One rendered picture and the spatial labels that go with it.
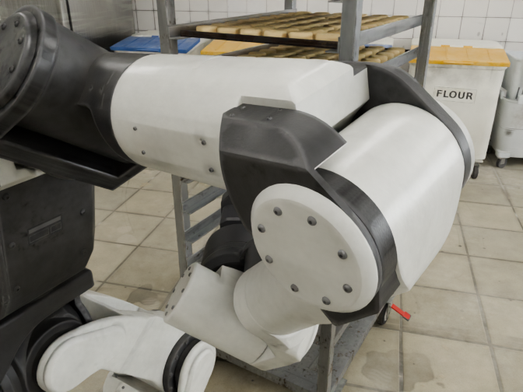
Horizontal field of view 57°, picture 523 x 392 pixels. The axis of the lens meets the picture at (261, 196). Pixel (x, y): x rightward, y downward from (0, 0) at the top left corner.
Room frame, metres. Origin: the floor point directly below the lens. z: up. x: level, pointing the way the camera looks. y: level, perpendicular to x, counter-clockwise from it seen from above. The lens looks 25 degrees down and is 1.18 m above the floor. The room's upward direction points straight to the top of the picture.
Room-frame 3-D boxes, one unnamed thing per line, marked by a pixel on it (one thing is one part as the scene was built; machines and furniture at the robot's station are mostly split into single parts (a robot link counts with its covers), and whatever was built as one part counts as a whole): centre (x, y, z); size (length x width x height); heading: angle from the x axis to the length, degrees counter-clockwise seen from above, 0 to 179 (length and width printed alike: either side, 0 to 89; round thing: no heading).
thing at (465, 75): (3.08, -1.20, 0.38); 0.64 x 0.54 x 0.77; 163
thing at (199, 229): (1.43, 0.04, 0.51); 0.64 x 0.03 x 0.03; 149
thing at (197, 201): (1.43, 0.04, 0.60); 0.64 x 0.03 x 0.03; 149
